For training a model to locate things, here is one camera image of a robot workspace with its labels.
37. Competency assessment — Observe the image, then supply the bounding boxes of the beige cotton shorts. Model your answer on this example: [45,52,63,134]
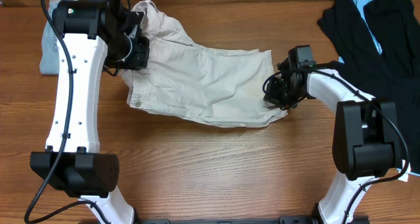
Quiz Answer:
[120,0,287,127]

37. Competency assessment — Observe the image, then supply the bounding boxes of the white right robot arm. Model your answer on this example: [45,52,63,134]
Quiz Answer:
[262,45,406,224]

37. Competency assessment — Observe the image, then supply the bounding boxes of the light blue shirt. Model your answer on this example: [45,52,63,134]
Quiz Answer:
[337,0,420,183]

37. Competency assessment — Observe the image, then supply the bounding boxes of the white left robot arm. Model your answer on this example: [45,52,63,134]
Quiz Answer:
[30,0,150,223]

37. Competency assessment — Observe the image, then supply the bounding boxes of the folded light blue jeans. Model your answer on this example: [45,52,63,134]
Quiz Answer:
[39,0,73,76]

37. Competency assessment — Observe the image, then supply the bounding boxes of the black garment pile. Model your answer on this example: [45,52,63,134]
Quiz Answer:
[317,0,419,174]

